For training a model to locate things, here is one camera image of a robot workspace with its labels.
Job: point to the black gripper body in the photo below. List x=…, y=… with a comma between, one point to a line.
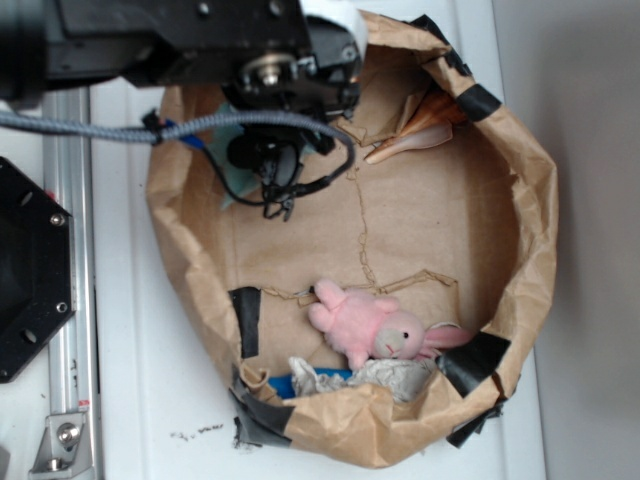
x=321, y=85

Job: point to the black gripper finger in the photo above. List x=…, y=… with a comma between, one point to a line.
x=279, y=201

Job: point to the light teal cloth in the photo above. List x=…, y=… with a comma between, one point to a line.
x=236, y=183

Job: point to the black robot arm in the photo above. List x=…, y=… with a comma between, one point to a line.
x=57, y=45

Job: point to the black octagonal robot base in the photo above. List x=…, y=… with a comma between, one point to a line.
x=36, y=274

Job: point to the orange conch seashell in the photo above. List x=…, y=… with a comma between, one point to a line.
x=432, y=124

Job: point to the pink plush sheep toy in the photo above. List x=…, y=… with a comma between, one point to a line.
x=363, y=326

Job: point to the brown paper bag bin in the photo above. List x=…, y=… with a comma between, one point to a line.
x=464, y=232

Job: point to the small blue object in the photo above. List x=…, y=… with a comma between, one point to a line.
x=285, y=385

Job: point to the crumpled white grey paper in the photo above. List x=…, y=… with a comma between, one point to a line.
x=403, y=378

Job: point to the white tray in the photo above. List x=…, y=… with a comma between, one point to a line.
x=165, y=413

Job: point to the aluminium extrusion rail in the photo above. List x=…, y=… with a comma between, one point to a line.
x=73, y=351

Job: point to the silver corner bracket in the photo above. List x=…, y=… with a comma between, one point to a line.
x=65, y=449

